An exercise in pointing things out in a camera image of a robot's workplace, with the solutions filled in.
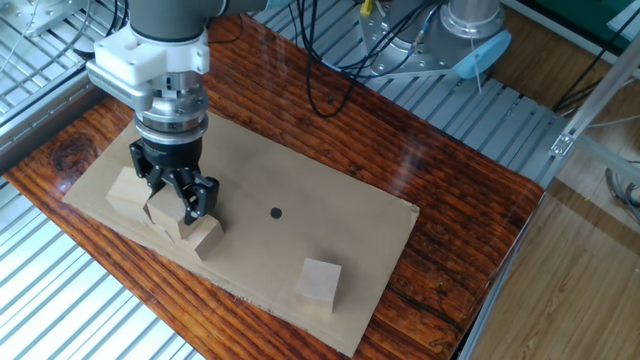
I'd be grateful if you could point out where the aluminium frame post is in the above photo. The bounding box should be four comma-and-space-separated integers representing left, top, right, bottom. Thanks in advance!
548, 34, 640, 162

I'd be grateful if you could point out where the grey floor cable bundle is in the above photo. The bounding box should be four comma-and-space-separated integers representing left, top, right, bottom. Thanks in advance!
603, 167, 640, 224

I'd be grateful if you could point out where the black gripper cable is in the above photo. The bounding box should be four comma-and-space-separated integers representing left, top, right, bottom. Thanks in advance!
207, 0, 441, 120

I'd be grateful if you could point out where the black cable bundle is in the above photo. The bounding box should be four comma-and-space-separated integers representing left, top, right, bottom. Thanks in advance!
74, 0, 131, 61

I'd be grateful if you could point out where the white zip tie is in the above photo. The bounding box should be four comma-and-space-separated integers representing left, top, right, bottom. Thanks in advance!
469, 37, 484, 95

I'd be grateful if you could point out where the silver perforated mounting plate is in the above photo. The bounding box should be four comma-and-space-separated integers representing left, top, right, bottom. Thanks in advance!
0, 0, 84, 39

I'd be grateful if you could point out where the white silver wrist adapter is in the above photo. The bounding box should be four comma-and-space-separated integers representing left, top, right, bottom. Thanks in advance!
85, 24, 211, 146

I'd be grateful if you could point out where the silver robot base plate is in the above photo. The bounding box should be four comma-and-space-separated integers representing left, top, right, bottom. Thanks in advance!
357, 0, 469, 80

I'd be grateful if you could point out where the brown cardboard sheet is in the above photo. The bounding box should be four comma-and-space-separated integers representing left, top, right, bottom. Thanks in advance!
62, 109, 421, 359

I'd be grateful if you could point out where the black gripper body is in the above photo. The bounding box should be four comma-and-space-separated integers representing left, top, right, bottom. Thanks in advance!
141, 135, 204, 172

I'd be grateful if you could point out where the thin black cable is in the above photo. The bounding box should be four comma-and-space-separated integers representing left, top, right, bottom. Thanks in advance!
552, 19, 640, 114

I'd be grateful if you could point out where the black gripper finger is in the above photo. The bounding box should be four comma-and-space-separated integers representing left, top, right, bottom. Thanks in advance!
129, 139, 166, 194
169, 168, 220, 226

